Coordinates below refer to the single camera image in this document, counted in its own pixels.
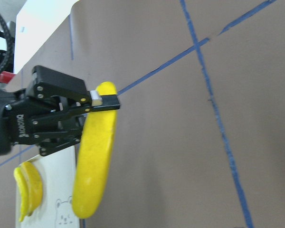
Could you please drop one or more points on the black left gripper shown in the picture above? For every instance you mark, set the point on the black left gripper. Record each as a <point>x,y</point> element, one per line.
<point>48,112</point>

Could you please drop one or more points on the yellow banana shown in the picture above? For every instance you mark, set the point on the yellow banana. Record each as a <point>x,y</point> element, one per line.
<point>93,162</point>
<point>24,193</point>
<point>34,184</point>

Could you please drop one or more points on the white rectangular bear tray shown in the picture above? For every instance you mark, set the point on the white rectangular bear tray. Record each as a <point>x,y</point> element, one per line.
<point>57,172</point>

